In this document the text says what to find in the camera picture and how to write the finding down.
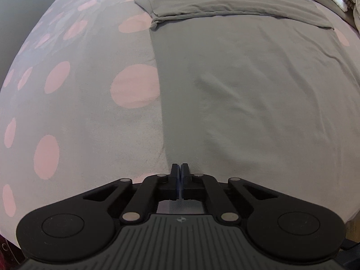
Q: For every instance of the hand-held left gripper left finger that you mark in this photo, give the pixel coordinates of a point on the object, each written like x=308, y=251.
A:
x=175, y=181

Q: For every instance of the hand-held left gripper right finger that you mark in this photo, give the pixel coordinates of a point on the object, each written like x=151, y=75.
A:
x=184, y=181

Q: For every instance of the taupe grey shirt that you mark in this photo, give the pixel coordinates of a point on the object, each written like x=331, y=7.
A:
x=239, y=90

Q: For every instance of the grey pink-dotted bed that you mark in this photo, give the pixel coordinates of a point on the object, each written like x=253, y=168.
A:
x=84, y=118

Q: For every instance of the dark red patterned cloth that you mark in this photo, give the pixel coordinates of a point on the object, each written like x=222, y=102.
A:
x=7, y=250

